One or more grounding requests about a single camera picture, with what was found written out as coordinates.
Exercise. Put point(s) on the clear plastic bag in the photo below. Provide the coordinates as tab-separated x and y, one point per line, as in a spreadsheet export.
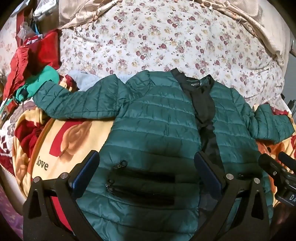
25	31

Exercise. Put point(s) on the dark red floral blanket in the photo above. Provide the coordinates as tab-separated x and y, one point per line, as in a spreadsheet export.
7	148

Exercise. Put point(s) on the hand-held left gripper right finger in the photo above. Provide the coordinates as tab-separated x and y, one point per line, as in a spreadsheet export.
208	172

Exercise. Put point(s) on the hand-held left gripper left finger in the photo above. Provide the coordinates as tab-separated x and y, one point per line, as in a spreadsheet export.
86	171

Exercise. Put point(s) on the beige fringed bedspread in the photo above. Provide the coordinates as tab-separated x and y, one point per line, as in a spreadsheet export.
76	14

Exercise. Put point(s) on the black clothing tag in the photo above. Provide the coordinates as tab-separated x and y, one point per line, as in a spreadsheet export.
4	114

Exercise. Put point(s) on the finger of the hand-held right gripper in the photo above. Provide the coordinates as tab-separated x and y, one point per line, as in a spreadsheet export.
270	165
288	162

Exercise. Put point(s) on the dark green puffer jacket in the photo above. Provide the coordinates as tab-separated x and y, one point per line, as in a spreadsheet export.
150	120

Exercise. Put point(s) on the purple patterned cloth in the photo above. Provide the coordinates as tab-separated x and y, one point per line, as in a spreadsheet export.
9	213

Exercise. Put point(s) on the yellow red printed blanket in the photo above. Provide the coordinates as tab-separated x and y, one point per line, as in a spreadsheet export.
76	139

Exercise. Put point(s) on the teal green garment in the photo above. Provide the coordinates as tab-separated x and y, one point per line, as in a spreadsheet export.
46	74

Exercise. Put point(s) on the white floral quilt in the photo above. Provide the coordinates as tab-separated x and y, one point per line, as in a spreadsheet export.
161	41

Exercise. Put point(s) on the red garment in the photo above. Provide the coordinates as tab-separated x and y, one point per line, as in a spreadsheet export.
46	51

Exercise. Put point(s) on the light blue cloth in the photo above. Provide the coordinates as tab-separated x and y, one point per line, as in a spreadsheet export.
81	78

